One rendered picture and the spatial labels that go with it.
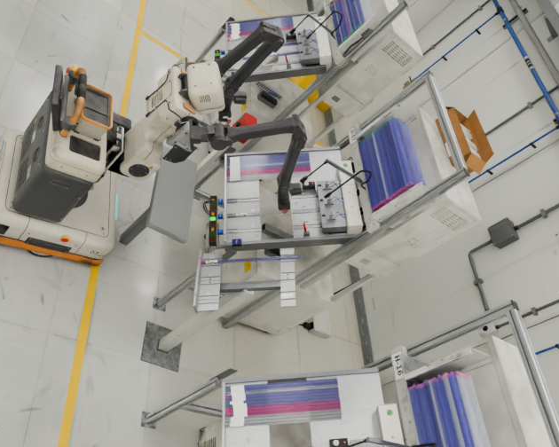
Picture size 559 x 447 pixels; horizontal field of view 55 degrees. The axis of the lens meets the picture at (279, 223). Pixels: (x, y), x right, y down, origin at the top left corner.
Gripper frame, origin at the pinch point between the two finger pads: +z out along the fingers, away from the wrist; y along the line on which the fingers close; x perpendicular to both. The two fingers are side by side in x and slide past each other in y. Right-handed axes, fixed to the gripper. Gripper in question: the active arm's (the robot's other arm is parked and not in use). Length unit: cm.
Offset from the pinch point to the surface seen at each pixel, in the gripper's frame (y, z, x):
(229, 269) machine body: -5, 48, 37
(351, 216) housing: -12.3, -6.7, -36.1
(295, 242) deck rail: -21.1, 1.3, -4.5
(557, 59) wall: 147, 23, -216
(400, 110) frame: 38, -35, -69
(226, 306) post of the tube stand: -53, 9, 34
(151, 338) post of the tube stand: -48, 50, 83
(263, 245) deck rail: -21.1, 1.6, 12.5
